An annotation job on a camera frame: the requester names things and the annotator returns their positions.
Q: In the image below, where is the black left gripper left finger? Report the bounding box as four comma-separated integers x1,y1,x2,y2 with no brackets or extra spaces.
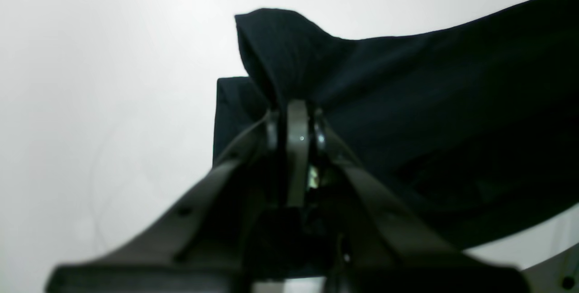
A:
45,110,280,293

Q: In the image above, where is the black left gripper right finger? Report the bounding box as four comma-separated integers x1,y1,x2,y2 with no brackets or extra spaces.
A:
287,100,530,293

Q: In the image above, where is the black T-shirt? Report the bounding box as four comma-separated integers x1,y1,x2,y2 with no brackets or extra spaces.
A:
213,0,579,249

